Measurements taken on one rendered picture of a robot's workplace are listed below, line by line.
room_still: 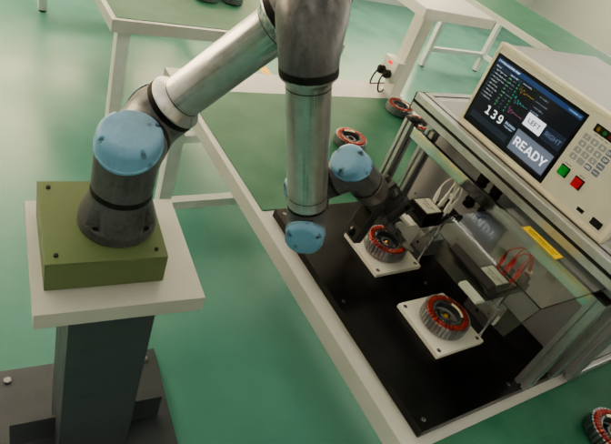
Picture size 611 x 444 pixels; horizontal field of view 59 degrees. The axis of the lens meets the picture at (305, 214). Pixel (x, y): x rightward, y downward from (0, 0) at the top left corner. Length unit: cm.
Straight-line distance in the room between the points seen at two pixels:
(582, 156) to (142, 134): 84
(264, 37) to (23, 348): 135
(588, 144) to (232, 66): 70
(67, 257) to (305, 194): 45
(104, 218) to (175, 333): 102
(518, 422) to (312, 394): 92
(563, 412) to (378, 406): 45
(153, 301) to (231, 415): 85
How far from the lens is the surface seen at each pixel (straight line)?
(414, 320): 126
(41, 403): 184
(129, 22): 226
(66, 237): 111
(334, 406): 203
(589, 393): 148
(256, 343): 207
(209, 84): 102
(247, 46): 98
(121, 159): 98
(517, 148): 127
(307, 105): 86
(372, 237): 135
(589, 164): 119
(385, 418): 111
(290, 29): 83
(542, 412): 134
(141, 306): 111
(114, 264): 109
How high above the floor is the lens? 159
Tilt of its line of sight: 36 degrees down
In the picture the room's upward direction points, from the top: 22 degrees clockwise
